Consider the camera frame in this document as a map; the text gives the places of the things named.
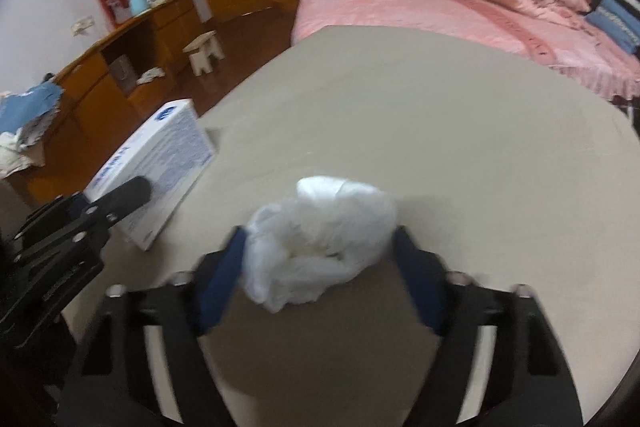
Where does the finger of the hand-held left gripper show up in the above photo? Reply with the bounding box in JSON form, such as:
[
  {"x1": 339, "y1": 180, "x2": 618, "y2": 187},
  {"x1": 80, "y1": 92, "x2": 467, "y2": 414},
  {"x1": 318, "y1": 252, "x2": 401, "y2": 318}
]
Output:
[
  {"x1": 12, "y1": 176, "x2": 153, "y2": 259},
  {"x1": 0, "y1": 227, "x2": 109, "y2": 349}
]

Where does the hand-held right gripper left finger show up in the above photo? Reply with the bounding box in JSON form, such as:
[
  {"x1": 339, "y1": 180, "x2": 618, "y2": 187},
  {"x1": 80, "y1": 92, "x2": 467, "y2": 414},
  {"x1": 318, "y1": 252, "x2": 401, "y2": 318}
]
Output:
[{"x1": 57, "y1": 224, "x2": 251, "y2": 427}]

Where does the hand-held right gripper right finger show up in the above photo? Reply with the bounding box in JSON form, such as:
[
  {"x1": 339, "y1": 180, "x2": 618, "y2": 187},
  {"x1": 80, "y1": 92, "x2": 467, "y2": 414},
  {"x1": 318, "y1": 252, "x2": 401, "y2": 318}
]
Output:
[{"x1": 392, "y1": 224, "x2": 583, "y2": 427}]

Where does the white and blue carton box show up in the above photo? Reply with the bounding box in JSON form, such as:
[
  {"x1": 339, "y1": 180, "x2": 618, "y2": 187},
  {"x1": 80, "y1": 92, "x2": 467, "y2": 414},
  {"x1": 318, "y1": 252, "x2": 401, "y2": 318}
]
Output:
[{"x1": 82, "y1": 98, "x2": 217, "y2": 252}]

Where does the white plastic bag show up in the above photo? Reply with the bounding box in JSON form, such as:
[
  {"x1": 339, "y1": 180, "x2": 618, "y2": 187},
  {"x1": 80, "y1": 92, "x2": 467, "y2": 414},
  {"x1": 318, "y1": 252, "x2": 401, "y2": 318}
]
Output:
[{"x1": 242, "y1": 176, "x2": 399, "y2": 314}]

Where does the wooden desk cabinet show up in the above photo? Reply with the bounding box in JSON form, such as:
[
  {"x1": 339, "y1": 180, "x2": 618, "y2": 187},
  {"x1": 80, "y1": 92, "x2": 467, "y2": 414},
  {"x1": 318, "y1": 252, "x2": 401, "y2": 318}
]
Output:
[{"x1": 0, "y1": 0, "x2": 212, "y2": 208}]

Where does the white rag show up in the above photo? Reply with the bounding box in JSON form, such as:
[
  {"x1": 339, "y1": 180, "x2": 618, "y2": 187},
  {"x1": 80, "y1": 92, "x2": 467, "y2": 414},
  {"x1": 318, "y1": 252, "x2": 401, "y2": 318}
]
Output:
[{"x1": 136, "y1": 67, "x2": 166, "y2": 86}]

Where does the blue cloth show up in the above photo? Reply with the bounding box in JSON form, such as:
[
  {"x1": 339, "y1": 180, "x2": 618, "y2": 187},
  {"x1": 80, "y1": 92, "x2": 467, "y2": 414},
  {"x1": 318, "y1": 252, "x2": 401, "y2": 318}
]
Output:
[{"x1": 0, "y1": 82, "x2": 66, "y2": 138}]

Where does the small white stool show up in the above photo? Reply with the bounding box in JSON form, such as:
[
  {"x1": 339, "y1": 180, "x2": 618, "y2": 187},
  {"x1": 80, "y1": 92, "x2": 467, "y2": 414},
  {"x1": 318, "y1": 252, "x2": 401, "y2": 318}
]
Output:
[{"x1": 182, "y1": 31, "x2": 226, "y2": 77}]

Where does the bed with pink sheet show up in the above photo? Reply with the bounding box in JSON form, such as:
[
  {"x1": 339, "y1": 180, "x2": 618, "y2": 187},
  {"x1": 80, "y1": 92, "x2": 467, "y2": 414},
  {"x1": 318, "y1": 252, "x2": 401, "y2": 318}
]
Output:
[{"x1": 290, "y1": 0, "x2": 640, "y2": 108}]

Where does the blue pillow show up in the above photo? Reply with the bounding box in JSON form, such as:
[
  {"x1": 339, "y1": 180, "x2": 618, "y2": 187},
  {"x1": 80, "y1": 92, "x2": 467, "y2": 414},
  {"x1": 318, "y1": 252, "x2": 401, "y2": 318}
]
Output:
[{"x1": 585, "y1": 0, "x2": 640, "y2": 56}]

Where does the red photo frame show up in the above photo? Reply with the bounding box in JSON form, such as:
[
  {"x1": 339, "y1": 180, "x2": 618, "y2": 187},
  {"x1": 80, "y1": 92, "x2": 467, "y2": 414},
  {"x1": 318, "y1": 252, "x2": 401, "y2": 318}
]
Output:
[{"x1": 95, "y1": 0, "x2": 132, "y2": 33}]

